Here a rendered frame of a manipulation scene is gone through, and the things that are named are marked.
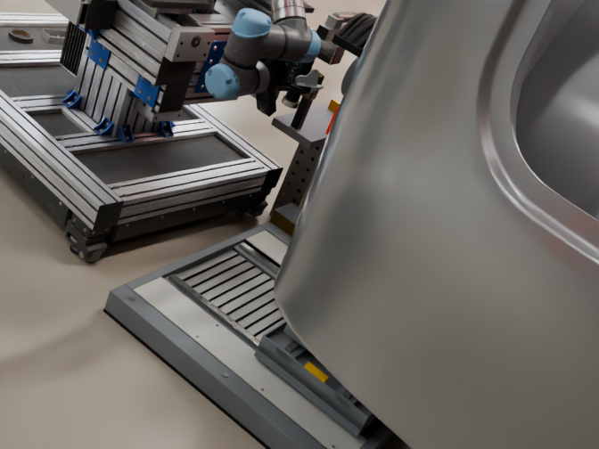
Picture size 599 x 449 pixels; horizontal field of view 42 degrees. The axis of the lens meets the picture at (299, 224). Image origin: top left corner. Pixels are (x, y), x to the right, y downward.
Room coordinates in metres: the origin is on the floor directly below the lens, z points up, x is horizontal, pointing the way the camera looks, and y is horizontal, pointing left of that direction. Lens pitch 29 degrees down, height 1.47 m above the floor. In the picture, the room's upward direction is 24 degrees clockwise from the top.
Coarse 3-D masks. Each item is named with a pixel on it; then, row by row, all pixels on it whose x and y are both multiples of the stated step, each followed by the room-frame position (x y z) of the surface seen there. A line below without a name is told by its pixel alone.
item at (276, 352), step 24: (264, 336) 1.72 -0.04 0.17; (288, 336) 1.80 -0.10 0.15; (264, 360) 1.71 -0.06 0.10; (288, 360) 1.69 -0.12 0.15; (312, 360) 1.74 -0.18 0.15; (312, 384) 1.65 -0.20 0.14; (336, 384) 1.69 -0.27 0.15; (336, 408) 1.62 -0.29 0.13; (360, 408) 1.64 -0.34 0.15; (360, 432) 1.60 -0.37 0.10
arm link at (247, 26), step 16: (240, 16) 1.59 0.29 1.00; (256, 16) 1.60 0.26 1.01; (240, 32) 1.58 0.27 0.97; (256, 32) 1.58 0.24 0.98; (272, 32) 1.63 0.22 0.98; (240, 48) 1.58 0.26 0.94; (256, 48) 1.59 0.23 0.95; (272, 48) 1.62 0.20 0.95; (240, 64) 1.58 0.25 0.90; (256, 64) 1.61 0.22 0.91
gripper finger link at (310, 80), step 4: (312, 72) 1.81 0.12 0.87; (316, 72) 1.82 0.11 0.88; (300, 76) 1.80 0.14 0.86; (304, 76) 1.80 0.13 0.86; (308, 76) 1.81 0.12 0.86; (312, 76) 1.82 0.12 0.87; (316, 76) 1.82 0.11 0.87; (296, 80) 1.79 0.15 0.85; (300, 80) 1.80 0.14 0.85; (304, 80) 1.81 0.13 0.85; (308, 80) 1.81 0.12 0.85; (312, 80) 1.82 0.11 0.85; (316, 80) 1.83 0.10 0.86; (300, 84) 1.80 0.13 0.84; (304, 84) 1.81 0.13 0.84; (308, 84) 1.81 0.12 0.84; (312, 84) 1.82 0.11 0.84; (316, 84) 1.83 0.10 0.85; (312, 88) 1.81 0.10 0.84; (316, 88) 1.83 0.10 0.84; (320, 88) 1.84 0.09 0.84; (312, 92) 1.82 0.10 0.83
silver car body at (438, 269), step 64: (384, 0) 1.04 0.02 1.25; (448, 0) 0.87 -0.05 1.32; (512, 0) 0.82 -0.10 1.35; (576, 0) 1.52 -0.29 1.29; (384, 64) 0.91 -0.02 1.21; (448, 64) 0.84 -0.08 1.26; (512, 64) 0.81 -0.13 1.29; (576, 64) 1.50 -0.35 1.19; (384, 128) 0.87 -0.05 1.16; (448, 128) 0.81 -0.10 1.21; (512, 128) 0.79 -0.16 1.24; (576, 128) 1.43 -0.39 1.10; (320, 192) 0.96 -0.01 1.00; (384, 192) 0.84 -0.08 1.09; (448, 192) 0.79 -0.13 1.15; (512, 192) 0.76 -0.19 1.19; (576, 192) 1.37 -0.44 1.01; (320, 256) 0.93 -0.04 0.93; (384, 256) 0.83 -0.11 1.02; (448, 256) 0.77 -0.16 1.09; (512, 256) 0.73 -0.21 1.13; (576, 256) 0.71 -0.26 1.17; (320, 320) 0.92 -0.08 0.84; (384, 320) 0.83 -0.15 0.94; (448, 320) 0.77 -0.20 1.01; (512, 320) 0.72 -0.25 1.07; (576, 320) 0.69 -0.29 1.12; (384, 384) 0.84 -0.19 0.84; (448, 384) 0.78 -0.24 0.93; (512, 384) 0.73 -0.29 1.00; (576, 384) 0.69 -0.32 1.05; (448, 448) 0.78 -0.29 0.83; (512, 448) 0.74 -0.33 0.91; (576, 448) 0.69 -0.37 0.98
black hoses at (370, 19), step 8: (360, 16) 1.86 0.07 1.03; (368, 16) 1.86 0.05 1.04; (352, 24) 1.84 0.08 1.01; (360, 24) 1.84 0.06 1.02; (368, 24) 1.83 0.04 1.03; (344, 32) 1.82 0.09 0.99; (352, 32) 1.82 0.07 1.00; (360, 32) 1.82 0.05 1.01; (368, 32) 1.82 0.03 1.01; (336, 40) 1.81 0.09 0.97; (344, 40) 1.81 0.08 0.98; (352, 40) 1.81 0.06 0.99; (360, 40) 1.81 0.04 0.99; (344, 48) 1.80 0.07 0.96; (352, 48) 1.80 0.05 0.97; (360, 48) 1.79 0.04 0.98
